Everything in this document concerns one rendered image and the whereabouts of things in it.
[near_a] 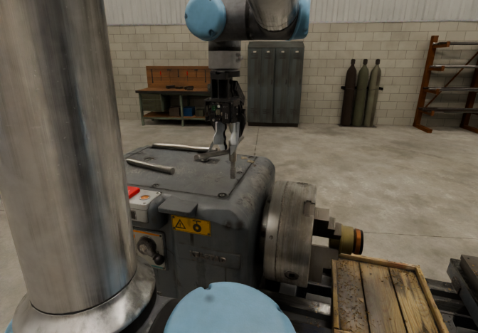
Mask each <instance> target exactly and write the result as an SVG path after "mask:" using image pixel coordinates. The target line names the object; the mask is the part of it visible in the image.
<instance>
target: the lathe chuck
mask: <svg viewBox="0 0 478 333"><path fill-rule="evenodd" d="M298 183H301V182H295V181H288V182H287V186H286V189H285V195H284V198H283V202H282V210H281V215H280V224H279V231H278V237H277V252H276V263H275V277H276V281H277V282H282V283H286V284H289V285H296V286H299V287H305V288H307V285H308V277H309V264H310V257H311V249H312V235H313V227H314V216H313V215H310V216H309V217H306V216H304V214H303V210H304V203H306V202H307V201H308V202H311V204H316V196H317V185H316V184H308V183H304V184H307V185H301V184H298ZM287 272H293V273H295V274H297V276H298V277H297V278H296V279H291V278H288V277H287V276H286V273H287Z"/></svg>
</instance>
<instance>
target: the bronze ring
mask: <svg viewBox="0 0 478 333"><path fill-rule="evenodd" d="M329 247H330V248H336V249H338V250H339V255H340V254H341V253H343V254H347V255H351V254H352V253H353V254H354V255H361V254H362V252H363V231H362V230H360V229H357V228H355V229H354V228H353V227H352V226H344V225H343V224H341V239H340V240H337V239H332V238H329Z"/></svg>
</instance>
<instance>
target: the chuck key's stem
mask: <svg viewBox="0 0 478 333"><path fill-rule="evenodd" d="M229 161H230V178H231V179H235V178H236V168H235V162H236V161H237V148H236V150H235V151H234V152H233V153H232V155H230V153H229Z"/></svg>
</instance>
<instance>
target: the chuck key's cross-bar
mask: <svg viewBox="0 0 478 333"><path fill-rule="evenodd" d="M229 153H230V147H229V148H227V149H226V150H221V151H216V152H207V153H202V154H195V155H194V157H193V158H194V159H195V160H200V159H207V158H211V157H217V156H221V155H225V154H229Z"/></svg>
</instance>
